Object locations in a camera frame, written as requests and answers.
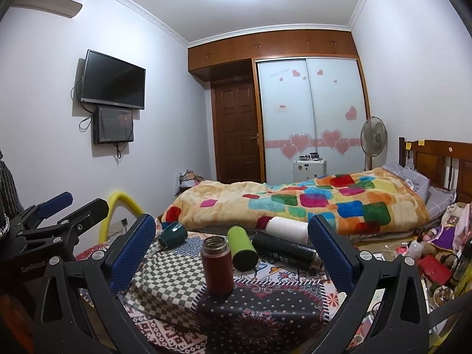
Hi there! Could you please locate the black thermos bottle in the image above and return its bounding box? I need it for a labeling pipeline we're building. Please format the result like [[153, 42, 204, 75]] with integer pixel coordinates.
[[252, 231, 320, 271]]

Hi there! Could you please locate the wooden bed headboard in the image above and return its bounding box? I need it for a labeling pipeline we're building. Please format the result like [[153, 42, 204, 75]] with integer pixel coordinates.
[[398, 137, 472, 204]]

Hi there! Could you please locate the white bedside cabinet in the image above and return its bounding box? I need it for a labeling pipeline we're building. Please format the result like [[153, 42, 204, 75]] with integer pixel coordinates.
[[293, 158, 328, 183]]

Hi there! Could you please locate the white tumbler cup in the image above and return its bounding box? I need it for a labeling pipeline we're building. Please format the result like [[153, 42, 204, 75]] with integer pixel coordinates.
[[257, 217, 310, 244]]

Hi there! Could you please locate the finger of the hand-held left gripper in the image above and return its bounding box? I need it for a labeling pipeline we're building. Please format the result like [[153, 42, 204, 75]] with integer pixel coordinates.
[[7, 192, 74, 231], [22, 198, 110, 263]]

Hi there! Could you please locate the yellow foam tube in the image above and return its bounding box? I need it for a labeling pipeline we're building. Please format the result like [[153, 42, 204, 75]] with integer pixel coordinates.
[[97, 188, 145, 245]]

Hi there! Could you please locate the red box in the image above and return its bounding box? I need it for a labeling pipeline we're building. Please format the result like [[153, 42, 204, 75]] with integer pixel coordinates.
[[418, 254, 454, 285]]

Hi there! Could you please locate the small black wall monitor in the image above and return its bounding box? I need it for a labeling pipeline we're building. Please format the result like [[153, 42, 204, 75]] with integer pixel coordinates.
[[93, 106, 135, 145]]

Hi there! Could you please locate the white squeeze bottle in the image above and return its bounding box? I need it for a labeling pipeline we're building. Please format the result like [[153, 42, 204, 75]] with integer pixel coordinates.
[[407, 239, 425, 261]]

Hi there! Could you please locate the standing electric fan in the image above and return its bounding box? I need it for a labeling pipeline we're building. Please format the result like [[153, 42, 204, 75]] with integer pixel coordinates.
[[360, 117, 388, 172]]

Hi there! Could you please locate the purple doll package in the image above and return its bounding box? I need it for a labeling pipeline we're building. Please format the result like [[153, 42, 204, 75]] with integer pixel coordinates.
[[424, 203, 472, 256]]

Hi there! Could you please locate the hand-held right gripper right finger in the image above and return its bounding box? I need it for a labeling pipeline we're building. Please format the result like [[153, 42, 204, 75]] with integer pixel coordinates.
[[307, 214, 433, 354]]

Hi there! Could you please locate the dark red thermos cup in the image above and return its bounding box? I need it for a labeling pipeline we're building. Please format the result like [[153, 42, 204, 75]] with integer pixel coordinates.
[[200, 235, 235, 296]]

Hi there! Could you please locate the dark green mug cup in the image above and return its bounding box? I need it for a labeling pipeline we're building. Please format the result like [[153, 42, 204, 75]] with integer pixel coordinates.
[[158, 221, 190, 250]]

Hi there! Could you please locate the wall-mounted black television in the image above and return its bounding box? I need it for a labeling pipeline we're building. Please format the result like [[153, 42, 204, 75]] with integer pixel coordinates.
[[80, 49, 147, 111]]

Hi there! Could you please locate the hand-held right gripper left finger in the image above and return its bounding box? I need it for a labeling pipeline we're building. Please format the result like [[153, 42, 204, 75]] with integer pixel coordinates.
[[32, 214, 163, 354]]

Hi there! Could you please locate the colourful checked blanket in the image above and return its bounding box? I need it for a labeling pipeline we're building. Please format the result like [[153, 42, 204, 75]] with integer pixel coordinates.
[[162, 168, 432, 237]]

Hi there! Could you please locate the pile of clothes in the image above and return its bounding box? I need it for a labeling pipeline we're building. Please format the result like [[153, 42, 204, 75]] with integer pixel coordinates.
[[179, 170, 208, 197]]

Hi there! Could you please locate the brown wooden door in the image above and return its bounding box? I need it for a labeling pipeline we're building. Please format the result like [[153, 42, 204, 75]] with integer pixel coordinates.
[[211, 81, 263, 184]]

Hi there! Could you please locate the light green tumbler cup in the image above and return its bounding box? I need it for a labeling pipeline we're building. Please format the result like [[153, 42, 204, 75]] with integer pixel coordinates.
[[226, 225, 259, 272]]

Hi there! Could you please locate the dark glass bottle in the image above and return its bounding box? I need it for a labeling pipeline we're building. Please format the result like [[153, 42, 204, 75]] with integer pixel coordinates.
[[452, 238, 472, 293]]

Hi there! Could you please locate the wooden wardrobe with sliding doors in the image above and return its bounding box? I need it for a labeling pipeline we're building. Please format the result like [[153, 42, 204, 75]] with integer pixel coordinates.
[[187, 30, 371, 187]]

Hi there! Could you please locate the grey pillow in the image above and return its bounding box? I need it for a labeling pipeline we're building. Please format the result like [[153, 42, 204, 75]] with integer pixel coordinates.
[[381, 162, 456, 208]]

